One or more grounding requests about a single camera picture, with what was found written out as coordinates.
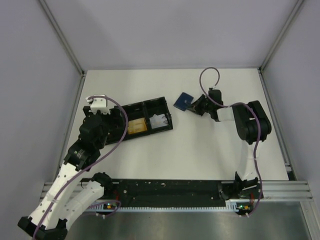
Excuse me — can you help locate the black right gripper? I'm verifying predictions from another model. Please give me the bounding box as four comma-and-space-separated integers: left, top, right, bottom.
186, 94, 214, 117

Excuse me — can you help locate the black three-compartment tray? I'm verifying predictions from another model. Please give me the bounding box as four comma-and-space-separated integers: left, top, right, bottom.
106, 96, 173, 145

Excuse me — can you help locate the aluminium frame rail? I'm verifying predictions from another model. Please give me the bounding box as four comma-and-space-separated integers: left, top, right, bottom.
37, 0, 87, 183
258, 0, 306, 182
41, 181, 313, 203

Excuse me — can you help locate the aluminium front frame rail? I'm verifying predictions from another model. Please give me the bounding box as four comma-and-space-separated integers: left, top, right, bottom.
41, 181, 313, 203

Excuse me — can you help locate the aluminium frame rail right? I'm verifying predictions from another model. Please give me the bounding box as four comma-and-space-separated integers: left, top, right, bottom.
258, 0, 306, 182

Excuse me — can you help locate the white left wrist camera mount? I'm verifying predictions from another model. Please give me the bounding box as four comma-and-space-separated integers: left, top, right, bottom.
85, 94, 110, 115

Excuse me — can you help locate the blue leather card holder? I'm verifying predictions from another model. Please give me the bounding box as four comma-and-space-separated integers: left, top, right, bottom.
173, 92, 194, 112

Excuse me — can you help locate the white slotted cable duct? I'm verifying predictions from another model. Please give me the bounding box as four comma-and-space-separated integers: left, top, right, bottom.
89, 201, 241, 213

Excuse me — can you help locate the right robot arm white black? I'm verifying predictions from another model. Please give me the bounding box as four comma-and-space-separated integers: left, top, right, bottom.
186, 88, 272, 200

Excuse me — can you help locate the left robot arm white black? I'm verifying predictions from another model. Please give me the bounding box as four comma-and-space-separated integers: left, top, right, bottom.
17, 104, 114, 240

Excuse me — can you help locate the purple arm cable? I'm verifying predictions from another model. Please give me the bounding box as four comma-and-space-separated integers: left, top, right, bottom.
32, 94, 131, 240
199, 67, 264, 217

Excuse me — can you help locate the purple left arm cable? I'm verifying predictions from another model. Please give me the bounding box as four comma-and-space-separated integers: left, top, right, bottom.
32, 94, 131, 240

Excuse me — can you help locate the aluminium frame rail left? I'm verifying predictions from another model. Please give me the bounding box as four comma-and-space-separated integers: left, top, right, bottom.
37, 0, 87, 183

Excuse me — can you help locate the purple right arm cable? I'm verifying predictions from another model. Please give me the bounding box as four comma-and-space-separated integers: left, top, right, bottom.
199, 67, 264, 217

